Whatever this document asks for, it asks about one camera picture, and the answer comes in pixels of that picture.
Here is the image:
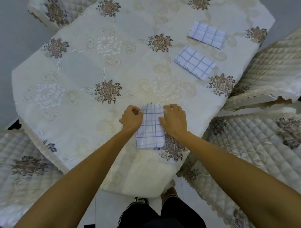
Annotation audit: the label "person's left hand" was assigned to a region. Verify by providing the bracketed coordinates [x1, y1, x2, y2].
[119, 105, 144, 133]

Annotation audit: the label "person's right forearm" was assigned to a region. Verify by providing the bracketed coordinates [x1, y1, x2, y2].
[170, 131, 301, 228]

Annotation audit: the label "person's leg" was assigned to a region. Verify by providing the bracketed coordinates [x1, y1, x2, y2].
[161, 187, 178, 200]

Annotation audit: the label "cream floral embroidered tablecloth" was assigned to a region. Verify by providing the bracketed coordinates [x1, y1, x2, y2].
[11, 0, 276, 199]

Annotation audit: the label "person's left forearm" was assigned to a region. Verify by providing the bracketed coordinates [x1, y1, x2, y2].
[13, 128, 141, 228]

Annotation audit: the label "person's right hand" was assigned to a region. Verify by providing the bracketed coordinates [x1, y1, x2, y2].
[159, 104, 189, 141]

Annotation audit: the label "blue checked white cloth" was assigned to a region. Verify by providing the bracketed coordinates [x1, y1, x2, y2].
[136, 102, 166, 149]
[173, 46, 217, 81]
[188, 21, 227, 50]

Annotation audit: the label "person's black shorts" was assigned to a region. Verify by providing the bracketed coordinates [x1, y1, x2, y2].
[117, 195, 207, 228]

